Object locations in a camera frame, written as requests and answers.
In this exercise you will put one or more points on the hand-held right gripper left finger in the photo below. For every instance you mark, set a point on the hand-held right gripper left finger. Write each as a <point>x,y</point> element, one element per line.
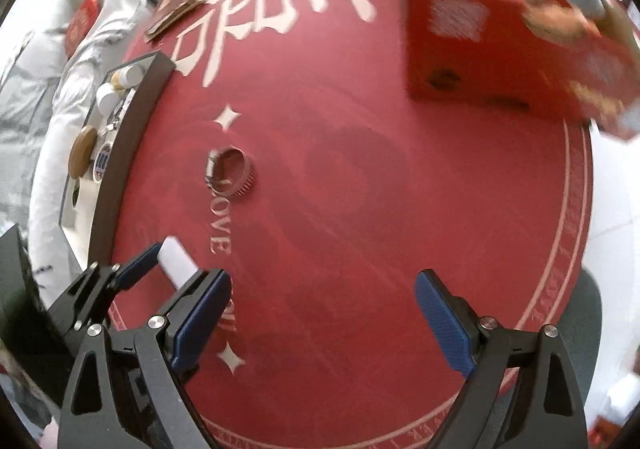
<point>197,319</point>

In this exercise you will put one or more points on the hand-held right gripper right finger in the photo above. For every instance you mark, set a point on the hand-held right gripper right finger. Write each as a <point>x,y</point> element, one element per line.
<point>445,319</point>

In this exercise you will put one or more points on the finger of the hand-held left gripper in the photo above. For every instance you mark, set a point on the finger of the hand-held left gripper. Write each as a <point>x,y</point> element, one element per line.
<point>137,263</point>

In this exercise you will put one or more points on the white rectangular block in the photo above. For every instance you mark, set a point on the white rectangular block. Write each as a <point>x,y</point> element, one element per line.
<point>175,259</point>

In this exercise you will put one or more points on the blue striped round badge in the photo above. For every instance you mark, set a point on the blue striped round badge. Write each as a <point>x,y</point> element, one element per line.
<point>102,161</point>

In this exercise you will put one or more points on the brown round spool disc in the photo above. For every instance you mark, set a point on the brown round spool disc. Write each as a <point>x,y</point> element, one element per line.
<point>82,149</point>

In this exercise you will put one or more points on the white shallow tray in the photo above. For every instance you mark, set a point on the white shallow tray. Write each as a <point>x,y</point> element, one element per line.
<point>135,114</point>

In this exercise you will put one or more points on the white plastic bottle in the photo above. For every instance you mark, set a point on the white plastic bottle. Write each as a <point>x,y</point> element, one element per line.
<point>107,96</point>

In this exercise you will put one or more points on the yellow bottle white cap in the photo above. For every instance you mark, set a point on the yellow bottle white cap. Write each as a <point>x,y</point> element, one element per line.
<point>125,75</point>

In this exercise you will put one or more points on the dark grey stool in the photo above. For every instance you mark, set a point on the dark grey stool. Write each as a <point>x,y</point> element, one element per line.
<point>585,309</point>

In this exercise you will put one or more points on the grey covered sofa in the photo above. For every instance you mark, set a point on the grey covered sofa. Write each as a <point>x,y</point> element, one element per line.
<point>30,94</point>

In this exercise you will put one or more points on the red embroidered cushion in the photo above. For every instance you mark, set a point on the red embroidered cushion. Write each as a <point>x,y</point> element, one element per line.
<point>82,21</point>

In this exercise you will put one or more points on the red cardboard box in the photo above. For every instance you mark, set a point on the red cardboard box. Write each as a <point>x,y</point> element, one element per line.
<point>500,59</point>

